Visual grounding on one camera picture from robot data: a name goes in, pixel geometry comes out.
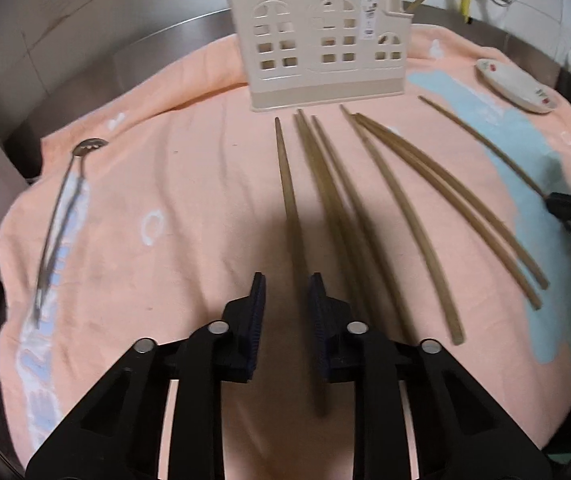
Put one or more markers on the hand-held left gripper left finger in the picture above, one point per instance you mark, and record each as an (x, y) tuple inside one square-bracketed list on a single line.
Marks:
[(258, 320)]

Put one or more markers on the metal slotted spoon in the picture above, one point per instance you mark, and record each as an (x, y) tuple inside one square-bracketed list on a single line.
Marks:
[(90, 145)]

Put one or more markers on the beige plastic utensil holder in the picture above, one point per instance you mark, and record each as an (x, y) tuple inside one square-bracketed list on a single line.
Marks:
[(305, 87)]

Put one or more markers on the white floral plate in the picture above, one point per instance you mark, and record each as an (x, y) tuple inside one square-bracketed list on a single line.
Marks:
[(515, 85)]

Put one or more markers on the peach towel with blue print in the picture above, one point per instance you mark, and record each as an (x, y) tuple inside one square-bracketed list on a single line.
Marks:
[(165, 240)]

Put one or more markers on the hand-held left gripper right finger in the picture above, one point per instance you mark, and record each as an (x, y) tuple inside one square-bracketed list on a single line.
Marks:
[(318, 320)]

